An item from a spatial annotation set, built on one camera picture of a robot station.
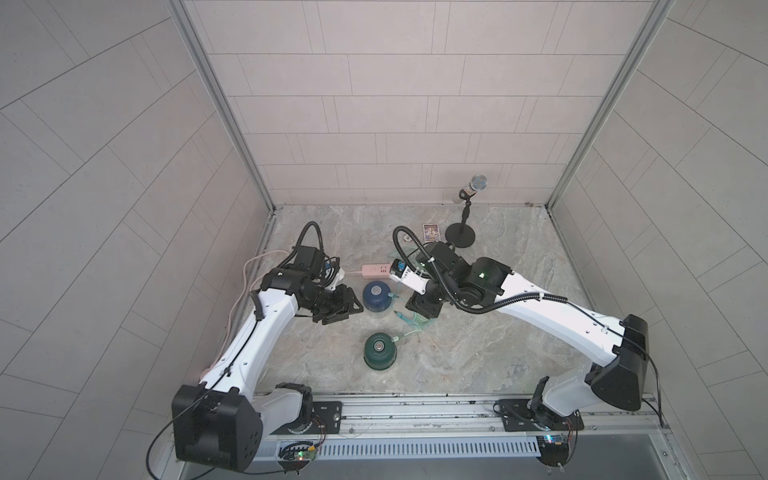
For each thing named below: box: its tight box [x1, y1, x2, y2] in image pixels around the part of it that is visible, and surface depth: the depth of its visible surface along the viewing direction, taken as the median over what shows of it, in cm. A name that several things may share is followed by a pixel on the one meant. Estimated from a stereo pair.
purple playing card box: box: [422, 224, 441, 243], surface depth 110 cm
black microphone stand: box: [445, 189, 476, 248], surface depth 109 cm
